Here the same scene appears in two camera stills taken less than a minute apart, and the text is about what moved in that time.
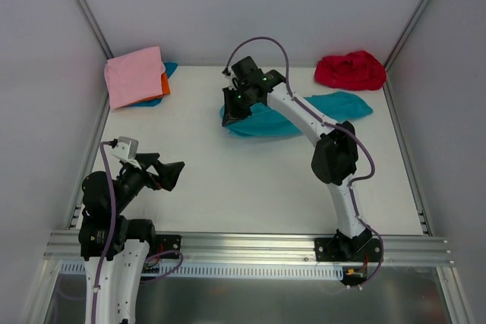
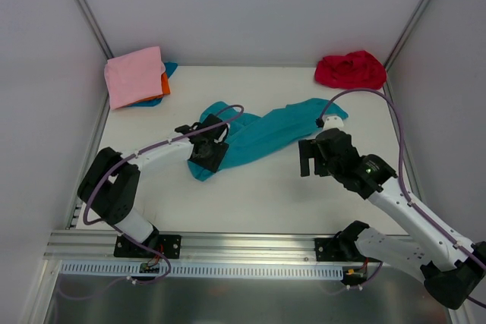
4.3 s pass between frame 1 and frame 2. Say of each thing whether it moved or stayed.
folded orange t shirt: stayed
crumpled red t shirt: stayed
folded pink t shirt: stayed
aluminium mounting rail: stayed
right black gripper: moved
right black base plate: stayed
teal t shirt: moved
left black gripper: moved
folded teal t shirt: stayed
